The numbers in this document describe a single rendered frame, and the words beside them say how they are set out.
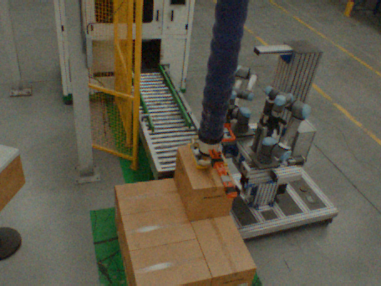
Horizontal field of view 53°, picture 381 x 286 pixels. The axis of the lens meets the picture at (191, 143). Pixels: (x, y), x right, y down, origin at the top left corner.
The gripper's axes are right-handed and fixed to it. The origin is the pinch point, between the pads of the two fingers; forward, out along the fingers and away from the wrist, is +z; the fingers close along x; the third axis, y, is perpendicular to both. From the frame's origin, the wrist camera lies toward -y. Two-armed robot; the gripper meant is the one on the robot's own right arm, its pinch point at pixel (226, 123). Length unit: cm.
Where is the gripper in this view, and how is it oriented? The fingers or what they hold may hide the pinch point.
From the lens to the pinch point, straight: 372.6
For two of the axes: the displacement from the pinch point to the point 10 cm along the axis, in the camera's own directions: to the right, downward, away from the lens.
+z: -1.1, 7.9, 6.0
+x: 9.6, -0.7, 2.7
